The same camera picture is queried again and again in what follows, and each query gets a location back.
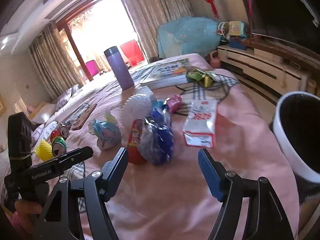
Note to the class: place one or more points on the green foil packet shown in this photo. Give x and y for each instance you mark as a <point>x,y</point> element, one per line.
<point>196,75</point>

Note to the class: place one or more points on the white round bin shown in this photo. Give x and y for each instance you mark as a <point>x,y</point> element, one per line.
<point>285,140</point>

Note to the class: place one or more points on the light blue bundled bag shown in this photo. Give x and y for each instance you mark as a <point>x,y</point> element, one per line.
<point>187,37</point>

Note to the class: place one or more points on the wooden board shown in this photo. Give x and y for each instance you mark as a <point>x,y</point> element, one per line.
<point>83,117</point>

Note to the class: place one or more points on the black television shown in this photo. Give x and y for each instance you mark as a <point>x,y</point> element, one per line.
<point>282,7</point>

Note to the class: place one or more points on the wooden nightstand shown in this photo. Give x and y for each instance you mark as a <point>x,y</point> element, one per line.
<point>37,108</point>

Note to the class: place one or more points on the pink snack packet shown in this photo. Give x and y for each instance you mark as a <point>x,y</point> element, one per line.
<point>174,103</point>

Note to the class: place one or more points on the blue plastic bag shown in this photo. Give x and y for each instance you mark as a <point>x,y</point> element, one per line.
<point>157,140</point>

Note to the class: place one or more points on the white pillow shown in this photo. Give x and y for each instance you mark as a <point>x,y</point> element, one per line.
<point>45,112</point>

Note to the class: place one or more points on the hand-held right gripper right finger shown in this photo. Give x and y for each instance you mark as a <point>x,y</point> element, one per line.
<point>208,175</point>

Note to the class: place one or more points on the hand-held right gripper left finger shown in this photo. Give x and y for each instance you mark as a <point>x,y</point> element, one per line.
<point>116,170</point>

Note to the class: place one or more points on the pink toy kettle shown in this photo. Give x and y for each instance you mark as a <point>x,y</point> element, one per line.
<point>214,60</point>

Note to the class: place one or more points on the pink stick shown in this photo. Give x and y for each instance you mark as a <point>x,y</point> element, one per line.
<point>248,5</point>

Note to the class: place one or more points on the yellow ribbed cup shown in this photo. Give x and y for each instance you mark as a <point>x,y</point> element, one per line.
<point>44,150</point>

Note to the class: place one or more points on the purple thermos bottle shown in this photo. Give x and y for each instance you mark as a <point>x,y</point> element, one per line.
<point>120,67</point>

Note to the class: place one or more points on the white television cabinet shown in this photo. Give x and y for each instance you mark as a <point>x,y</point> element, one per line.
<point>260,67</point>

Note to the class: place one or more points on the magenta stool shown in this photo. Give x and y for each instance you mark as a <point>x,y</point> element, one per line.
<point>91,67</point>

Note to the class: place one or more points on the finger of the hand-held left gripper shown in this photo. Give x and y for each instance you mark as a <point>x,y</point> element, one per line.
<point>75,156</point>

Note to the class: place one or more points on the pink blanket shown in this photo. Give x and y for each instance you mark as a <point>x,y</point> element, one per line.
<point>162,205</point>

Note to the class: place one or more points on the colourful picture book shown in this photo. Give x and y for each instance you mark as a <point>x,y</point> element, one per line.
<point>167,71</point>

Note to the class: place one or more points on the light blue plastic wrapper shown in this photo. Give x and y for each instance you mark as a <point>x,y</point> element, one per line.
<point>106,132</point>

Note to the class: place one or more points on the patterned pillow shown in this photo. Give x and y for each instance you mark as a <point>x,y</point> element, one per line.
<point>66,96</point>

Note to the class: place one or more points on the red snack packet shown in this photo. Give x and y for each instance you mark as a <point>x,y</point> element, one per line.
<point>135,142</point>

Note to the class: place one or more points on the gold foil wrapper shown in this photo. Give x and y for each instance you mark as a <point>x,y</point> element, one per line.
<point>208,81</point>

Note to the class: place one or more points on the red chair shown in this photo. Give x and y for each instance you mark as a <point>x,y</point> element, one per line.
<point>131,51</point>

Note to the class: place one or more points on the white and red carton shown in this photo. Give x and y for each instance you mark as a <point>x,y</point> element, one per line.
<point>200,125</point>

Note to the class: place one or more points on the green drink can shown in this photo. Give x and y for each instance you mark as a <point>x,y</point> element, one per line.
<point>59,146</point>

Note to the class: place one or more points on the person's left hand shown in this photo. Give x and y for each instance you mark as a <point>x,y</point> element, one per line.
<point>27,208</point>

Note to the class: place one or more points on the red drink can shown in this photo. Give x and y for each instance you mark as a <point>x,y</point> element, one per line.
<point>61,131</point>

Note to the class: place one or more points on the colourful toy machine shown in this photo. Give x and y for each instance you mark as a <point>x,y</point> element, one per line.
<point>233,32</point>

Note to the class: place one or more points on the beige curtain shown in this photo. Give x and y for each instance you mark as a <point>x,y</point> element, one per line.
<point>55,60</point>
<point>155,12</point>

